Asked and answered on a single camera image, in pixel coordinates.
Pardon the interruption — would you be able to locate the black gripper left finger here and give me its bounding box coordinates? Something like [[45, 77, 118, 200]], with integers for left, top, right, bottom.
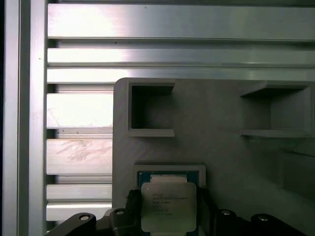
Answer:
[[48, 188, 142, 236]]

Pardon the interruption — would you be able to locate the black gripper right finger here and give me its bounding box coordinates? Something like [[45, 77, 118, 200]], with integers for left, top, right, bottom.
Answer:
[[196, 188, 298, 236]]

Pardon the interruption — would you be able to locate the silver CPU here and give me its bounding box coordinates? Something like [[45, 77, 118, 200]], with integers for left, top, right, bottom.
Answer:
[[137, 171, 200, 234]]

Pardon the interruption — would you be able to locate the grey parts rack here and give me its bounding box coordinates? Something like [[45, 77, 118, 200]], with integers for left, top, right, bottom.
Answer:
[[112, 77, 315, 236]]

